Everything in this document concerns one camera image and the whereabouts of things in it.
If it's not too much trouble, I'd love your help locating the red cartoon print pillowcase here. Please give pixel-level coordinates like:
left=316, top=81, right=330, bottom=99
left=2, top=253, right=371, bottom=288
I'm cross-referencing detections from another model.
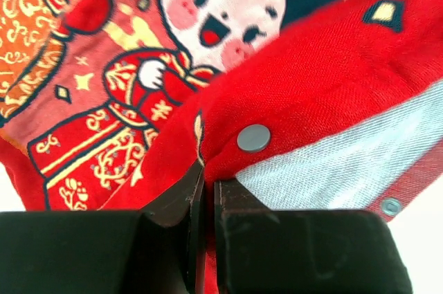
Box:
left=1, top=0, right=442, bottom=293

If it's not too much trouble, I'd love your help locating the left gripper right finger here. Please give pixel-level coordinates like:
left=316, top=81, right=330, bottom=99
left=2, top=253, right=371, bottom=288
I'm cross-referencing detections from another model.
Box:
left=214, top=179, right=412, bottom=293

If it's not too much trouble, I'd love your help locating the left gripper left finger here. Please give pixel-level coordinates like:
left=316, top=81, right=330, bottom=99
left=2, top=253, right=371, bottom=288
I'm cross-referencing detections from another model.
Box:
left=1, top=164, right=205, bottom=293

